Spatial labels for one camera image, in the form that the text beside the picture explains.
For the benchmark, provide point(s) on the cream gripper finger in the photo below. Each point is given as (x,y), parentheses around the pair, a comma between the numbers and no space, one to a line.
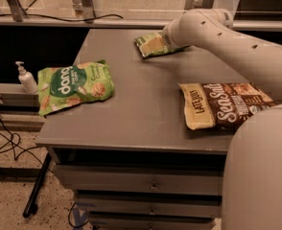
(154,44)

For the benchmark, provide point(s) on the green jalapeno chip bag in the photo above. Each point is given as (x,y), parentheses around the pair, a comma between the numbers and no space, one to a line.
(141,41)

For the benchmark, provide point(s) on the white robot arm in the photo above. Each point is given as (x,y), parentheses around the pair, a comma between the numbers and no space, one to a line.
(252,179)

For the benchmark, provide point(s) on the brown Late July chip bag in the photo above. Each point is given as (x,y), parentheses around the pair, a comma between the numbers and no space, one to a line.
(223,105)

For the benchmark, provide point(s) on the green Dang chip bag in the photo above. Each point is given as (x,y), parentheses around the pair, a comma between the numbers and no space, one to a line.
(64,87)

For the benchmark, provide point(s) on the grey drawer cabinet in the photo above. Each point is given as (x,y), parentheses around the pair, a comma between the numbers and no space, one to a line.
(131,161)

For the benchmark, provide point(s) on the white pump soap bottle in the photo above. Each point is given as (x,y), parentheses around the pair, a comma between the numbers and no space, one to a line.
(26,78)

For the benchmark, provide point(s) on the black metal stand leg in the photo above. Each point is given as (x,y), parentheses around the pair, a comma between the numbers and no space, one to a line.
(31,207)

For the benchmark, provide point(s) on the metal window frame rail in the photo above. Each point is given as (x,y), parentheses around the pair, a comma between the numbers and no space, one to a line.
(249,15)

